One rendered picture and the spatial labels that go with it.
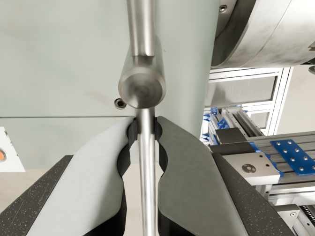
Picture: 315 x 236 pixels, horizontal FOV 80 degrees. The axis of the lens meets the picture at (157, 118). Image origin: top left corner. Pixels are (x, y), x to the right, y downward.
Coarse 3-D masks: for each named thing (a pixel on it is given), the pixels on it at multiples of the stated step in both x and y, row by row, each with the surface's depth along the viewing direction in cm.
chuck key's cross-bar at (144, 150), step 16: (128, 0) 8; (144, 0) 8; (128, 16) 8; (144, 16) 8; (144, 32) 8; (144, 48) 9; (144, 112) 11; (144, 128) 12; (144, 144) 13; (144, 160) 13; (144, 176) 14; (144, 192) 14; (144, 208) 15; (144, 224) 16
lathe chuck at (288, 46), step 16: (304, 0) 19; (288, 16) 20; (304, 16) 20; (288, 32) 22; (304, 32) 22; (272, 48) 24; (288, 48) 24; (304, 48) 24; (256, 64) 29; (272, 64) 29; (288, 64) 29
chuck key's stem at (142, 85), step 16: (128, 48) 11; (160, 48) 11; (128, 64) 9; (144, 64) 8; (160, 64) 9; (128, 80) 8; (144, 80) 8; (160, 80) 8; (128, 96) 9; (144, 96) 9; (160, 96) 9
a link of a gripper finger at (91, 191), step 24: (96, 144) 9; (120, 144) 9; (72, 168) 8; (96, 168) 8; (120, 168) 9; (72, 192) 7; (96, 192) 7; (120, 192) 7; (48, 216) 6; (72, 216) 6; (96, 216) 6; (120, 216) 6
